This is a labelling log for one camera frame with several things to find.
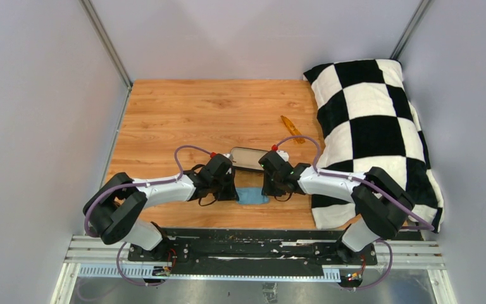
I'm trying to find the light blue cleaning cloth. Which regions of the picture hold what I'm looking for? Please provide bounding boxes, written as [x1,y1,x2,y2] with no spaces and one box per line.
[236,187,270,205]

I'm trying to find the black glasses case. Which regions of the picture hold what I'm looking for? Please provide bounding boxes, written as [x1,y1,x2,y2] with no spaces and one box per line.
[230,147,267,172]

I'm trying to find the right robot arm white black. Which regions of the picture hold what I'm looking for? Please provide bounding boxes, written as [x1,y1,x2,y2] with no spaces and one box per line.
[258,151,414,265]

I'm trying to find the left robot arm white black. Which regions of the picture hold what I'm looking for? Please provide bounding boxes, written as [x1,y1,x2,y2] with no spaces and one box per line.
[83,154,239,262]

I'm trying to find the orange sunglasses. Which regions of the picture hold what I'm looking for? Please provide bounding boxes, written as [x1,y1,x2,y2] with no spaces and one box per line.
[280,115,306,144]

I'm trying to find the black white checkered blanket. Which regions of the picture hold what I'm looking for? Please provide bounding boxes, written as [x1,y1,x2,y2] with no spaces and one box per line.
[303,59,444,232]

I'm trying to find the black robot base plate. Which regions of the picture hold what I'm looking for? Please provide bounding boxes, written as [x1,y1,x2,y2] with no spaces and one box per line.
[120,228,378,279]

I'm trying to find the aluminium rail frame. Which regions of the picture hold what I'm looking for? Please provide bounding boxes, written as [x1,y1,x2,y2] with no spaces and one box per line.
[51,236,457,303]

